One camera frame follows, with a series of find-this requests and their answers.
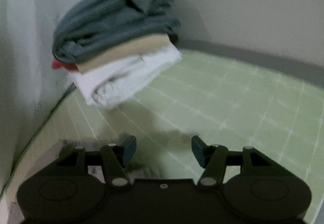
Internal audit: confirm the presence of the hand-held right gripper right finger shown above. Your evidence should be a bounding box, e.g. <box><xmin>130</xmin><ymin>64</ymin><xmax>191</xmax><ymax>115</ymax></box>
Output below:
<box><xmin>191</xmin><ymin>135</ymin><xmax>273</xmax><ymax>189</ymax></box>

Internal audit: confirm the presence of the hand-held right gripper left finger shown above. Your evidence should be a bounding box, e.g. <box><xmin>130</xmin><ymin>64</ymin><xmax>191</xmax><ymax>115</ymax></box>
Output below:
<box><xmin>58</xmin><ymin>135</ymin><xmax>137</xmax><ymax>189</ymax></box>

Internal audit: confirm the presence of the grey garment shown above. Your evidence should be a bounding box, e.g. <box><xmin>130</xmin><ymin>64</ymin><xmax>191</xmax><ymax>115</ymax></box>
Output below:
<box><xmin>52</xmin><ymin>0</ymin><xmax>183</xmax><ymax>64</ymax></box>

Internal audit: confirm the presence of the green grid mat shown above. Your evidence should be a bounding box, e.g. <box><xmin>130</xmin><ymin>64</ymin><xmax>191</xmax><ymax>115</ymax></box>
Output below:
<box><xmin>0</xmin><ymin>48</ymin><xmax>324</xmax><ymax>224</ymax></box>

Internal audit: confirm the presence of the white folded garment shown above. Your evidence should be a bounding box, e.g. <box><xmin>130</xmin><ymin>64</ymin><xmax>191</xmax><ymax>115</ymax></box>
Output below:
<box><xmin>66</xmin><ymin>44</ymin><xmax>183</xmax><ymax>108</ymax></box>

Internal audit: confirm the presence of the beige folded garment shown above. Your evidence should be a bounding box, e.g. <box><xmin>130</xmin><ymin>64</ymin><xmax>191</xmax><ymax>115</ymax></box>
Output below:
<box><xmin>75</xmin><ymin>34</ymin><xmax>169</xmax><ymax>73</ymax></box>

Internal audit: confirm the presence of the red folded garment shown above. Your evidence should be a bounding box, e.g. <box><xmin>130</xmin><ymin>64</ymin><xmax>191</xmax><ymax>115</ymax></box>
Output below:
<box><xmin>51</xmin><ymin>58</ymin><xmax>79</xmax><ymax>73</ymax></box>

